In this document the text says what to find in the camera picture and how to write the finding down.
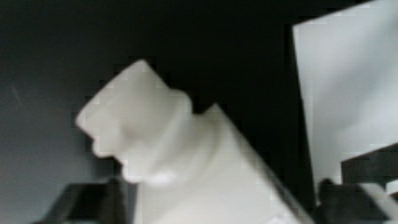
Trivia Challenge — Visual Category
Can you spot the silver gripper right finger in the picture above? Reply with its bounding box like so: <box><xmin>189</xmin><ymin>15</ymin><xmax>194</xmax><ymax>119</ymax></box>
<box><xmin>313</xmin><ymin>179</ymin><xmax>398</xmax><ymax>224</ymax></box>

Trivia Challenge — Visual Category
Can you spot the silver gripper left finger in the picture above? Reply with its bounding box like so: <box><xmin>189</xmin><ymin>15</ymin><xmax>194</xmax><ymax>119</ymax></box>
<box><xmin>34</xmin><ymin>178</ymin><xmax>137</xmax><ymax>224</ymax></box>

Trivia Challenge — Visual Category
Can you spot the white leg with tag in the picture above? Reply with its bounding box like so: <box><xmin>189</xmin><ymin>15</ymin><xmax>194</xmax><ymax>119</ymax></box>
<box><xmin>77</xmin><ymin>61</ymin><xmax>315</xmax><ymax>224</ymax></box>

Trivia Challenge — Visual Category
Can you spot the white square tabletop part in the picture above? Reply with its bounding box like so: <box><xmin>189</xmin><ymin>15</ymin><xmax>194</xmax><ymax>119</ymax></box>
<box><xmin>294</xmin><ymin>0</ymin><xmax>398</xmax><ymax>180</ymax></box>

